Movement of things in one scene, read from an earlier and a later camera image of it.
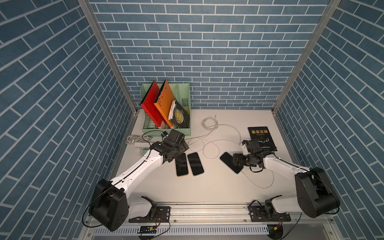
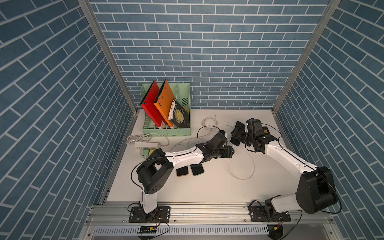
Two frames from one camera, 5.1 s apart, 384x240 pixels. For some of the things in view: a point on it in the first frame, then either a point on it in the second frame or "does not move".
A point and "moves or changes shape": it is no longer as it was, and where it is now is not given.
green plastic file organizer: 181,93 does not move
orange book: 164,102 does not move
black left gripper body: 176,151 to 223,152
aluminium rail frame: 244,221 does not move
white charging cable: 210,123 moves or changes shape
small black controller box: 148,229 does not move
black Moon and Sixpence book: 179,115 does not move
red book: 148,105 does not move
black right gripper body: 245,160 to 248,138
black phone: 226,159 to 238,131
